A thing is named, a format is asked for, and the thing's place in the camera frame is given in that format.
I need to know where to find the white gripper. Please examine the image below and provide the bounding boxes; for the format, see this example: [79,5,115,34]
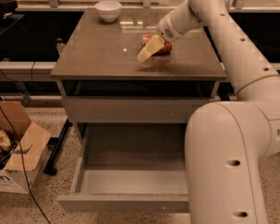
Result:
[137,14,185,62]

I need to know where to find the red coke can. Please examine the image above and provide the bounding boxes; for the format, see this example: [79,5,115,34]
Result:
[141,34,172,55]

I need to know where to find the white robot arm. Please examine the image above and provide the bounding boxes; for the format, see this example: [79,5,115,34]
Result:
[137,0,280,224]

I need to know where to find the closed grey top drawer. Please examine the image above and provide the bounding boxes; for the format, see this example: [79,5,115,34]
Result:
[63,96,212,123]

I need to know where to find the grey drawer cabinet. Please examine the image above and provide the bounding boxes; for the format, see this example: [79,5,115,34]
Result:
[49,7,227,214]

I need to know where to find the open grey middle drawer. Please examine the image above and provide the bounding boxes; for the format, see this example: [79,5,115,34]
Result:
[58,124,189,213]

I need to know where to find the white ceramic bowl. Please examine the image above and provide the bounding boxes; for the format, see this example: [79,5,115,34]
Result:
[95,1,121,22]

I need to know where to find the small bottle behind cabinet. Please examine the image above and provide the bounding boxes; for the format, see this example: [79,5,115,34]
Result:
[56,38,65,54]

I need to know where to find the brown cardboard box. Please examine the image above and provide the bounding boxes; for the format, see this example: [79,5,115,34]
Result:
[0,101,51,194]

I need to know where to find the black table leg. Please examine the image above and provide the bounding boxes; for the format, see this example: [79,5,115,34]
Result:
[43,119,72,175]

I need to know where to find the snack bags in box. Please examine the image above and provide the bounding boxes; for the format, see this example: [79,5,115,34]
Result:
[0,130,17,169]

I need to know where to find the black cable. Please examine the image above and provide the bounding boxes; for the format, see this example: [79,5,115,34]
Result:
[0,61,52,224]

